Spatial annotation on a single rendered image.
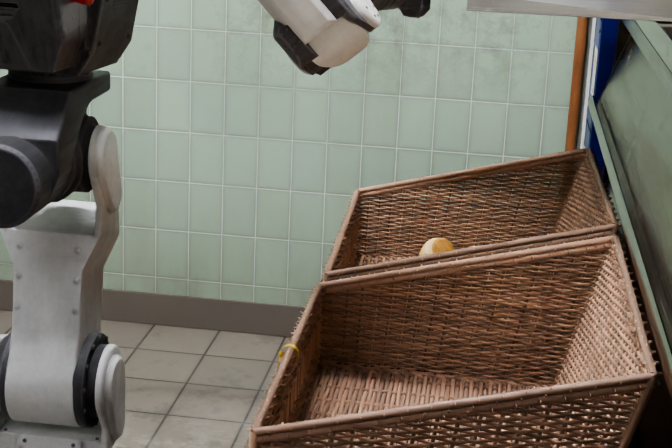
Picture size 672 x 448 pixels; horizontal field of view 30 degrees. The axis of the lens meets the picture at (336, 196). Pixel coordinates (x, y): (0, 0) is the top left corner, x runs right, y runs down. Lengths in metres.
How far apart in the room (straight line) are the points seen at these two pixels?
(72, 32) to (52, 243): 0.36
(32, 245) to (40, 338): 0.14
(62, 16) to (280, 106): 1.99
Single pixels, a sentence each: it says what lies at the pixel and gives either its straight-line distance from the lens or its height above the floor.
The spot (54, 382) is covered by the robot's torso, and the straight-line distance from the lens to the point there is 1.89.
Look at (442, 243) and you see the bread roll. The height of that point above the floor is 0.64.
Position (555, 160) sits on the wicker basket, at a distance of 2.57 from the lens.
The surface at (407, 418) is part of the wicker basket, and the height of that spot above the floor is 0.77.
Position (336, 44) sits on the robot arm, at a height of 1.15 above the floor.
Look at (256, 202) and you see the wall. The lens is 3.66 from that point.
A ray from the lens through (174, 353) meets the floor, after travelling 3.64.
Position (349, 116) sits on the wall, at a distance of 3.55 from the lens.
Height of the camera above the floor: 1.41
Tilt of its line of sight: 16 degrees down
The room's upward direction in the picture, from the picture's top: 3 degrees clockwise
